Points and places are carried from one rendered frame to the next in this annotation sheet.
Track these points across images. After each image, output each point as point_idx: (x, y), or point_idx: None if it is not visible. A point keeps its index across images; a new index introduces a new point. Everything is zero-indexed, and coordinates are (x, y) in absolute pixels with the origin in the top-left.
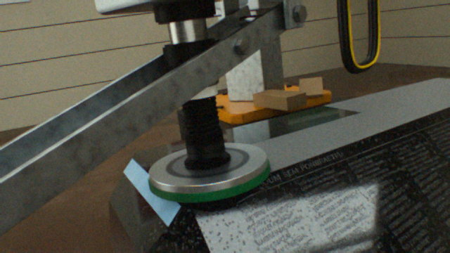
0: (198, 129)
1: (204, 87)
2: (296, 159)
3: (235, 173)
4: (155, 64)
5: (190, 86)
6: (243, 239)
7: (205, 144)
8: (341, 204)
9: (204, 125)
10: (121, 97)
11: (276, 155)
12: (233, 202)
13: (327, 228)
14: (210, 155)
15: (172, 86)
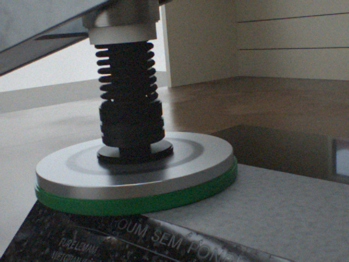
0: (100, 94)
1: (53, 24)
2: (214, 226)
3: (67, 177)
4: None
5: (29, 18)
6: None
7: (101, 120)
8: None
9: (102, 90)
10: (62, 27)
11: (235, 206)
12: (68, 220)
13: None
14: (104, 141)
15: (2, 15)
